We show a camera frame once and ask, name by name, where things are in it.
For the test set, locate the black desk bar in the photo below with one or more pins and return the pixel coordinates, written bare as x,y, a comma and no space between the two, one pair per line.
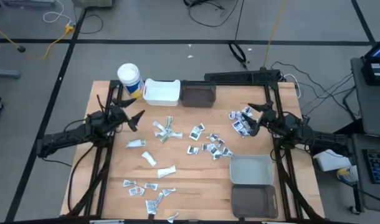
352,126

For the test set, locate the white plastic bin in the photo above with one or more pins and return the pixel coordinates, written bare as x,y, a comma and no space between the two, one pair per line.
162,93

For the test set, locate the grey desk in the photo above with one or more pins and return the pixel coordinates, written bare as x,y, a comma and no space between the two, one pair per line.
377,196
370,105

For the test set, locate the white tissue box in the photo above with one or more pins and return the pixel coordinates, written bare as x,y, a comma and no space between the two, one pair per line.
331,161

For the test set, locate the grey box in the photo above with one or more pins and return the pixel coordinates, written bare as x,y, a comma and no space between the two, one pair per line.
92,2

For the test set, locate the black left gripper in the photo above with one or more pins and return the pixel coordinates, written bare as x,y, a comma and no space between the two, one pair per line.
115,115

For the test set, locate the light grey plastic bin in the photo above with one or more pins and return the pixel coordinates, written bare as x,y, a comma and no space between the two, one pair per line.
251,169

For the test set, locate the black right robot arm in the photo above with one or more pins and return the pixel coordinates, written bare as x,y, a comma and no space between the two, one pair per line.
321,138

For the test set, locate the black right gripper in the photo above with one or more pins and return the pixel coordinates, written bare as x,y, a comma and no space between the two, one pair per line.
268,118

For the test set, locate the green striped bandage wrapper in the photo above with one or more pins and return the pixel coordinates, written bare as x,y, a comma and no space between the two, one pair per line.
165,136
169,122
135,143

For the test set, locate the grey metal foot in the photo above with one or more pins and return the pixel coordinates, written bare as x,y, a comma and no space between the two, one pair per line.
4,73

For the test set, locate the dark translucent plastic bin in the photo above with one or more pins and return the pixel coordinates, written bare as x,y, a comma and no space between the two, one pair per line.
197,95
253,201

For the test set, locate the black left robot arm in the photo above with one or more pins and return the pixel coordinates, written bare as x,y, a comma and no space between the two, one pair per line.
62,137

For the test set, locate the black keyboard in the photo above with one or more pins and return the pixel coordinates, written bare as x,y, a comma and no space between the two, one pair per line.
377,166

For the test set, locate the disinfectant wipes canister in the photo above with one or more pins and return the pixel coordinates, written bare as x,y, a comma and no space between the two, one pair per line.
129,76
347,175

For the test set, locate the black laptop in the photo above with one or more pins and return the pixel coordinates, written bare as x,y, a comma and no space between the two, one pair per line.
377,73

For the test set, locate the black perforated bar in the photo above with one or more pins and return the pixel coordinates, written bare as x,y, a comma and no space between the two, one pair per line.
240,76

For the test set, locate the grey metal base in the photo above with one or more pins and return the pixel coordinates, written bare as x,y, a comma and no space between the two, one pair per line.
28,2

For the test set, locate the black round floor plug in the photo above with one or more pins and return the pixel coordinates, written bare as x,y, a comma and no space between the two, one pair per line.
21,48

